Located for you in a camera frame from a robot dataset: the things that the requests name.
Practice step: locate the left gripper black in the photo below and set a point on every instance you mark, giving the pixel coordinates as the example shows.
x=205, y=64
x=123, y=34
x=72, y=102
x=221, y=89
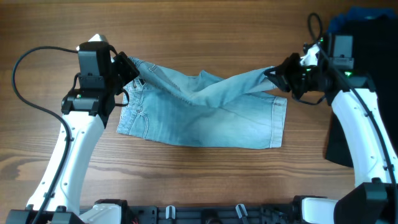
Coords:
x=121, y=61

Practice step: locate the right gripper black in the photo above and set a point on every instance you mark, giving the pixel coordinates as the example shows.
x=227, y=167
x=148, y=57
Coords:
x=281, y=74

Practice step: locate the light blue denim shorts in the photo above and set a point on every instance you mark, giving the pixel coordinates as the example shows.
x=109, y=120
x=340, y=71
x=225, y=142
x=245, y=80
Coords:
x=203, y=110

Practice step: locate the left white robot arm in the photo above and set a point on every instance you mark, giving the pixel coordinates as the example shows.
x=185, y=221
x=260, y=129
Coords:
x=85, y=112

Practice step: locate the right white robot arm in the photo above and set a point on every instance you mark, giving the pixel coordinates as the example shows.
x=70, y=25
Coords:
x=328, y=67

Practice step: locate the blue folded garment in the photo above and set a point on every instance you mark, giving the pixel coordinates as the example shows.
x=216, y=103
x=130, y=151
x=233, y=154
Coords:
x=359, y=14

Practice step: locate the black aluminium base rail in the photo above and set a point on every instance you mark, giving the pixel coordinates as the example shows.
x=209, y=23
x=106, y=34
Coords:
x=263, y=214

